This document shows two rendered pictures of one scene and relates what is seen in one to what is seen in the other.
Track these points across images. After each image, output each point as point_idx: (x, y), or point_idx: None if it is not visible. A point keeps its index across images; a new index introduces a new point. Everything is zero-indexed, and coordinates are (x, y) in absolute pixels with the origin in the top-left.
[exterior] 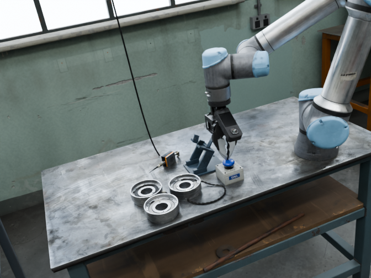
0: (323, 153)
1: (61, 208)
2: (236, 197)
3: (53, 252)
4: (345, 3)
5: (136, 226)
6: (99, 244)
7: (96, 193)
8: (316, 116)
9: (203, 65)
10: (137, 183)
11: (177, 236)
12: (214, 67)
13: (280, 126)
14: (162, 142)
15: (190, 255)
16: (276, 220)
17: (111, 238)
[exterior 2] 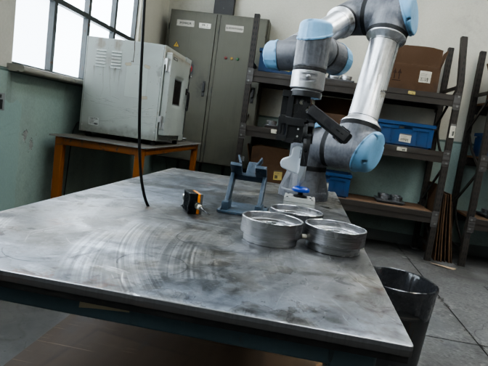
0: (327, 192)
1: (155, 279)
2: None
3: (347, 328)
4: (352, 31)
5: (343, 264)
6: (367, 293)
7: (171, 250)
8: (364, 132)
9: (312, 36)
10: (245, 215)
11: (224, 346)
12: (329, 40)
13: (224, 184)
14: (110, 194)
15: (279, 356)
16: None
17: (359, 282)
